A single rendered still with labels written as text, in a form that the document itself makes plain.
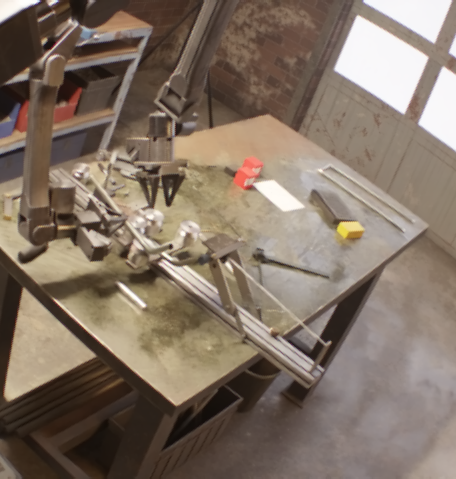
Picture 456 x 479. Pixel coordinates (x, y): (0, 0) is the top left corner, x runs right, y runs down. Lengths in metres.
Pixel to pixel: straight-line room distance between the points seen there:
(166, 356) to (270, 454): 1.25
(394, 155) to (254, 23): 1.26
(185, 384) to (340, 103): 3.52
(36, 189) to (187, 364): 0.51
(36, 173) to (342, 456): 1.85
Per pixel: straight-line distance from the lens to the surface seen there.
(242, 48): 5.28
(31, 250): 1.90
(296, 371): 1.86
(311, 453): 3.04
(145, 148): 1.75
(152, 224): 2.03
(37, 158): 1.70
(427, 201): 4.92
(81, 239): 1.78
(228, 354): 1.86
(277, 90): 5.17
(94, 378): 2.62
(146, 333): 1.82
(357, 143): 5.05
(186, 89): 1.67
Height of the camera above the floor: 2.02
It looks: 32 degrees down
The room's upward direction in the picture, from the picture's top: 23 degrees clockwise
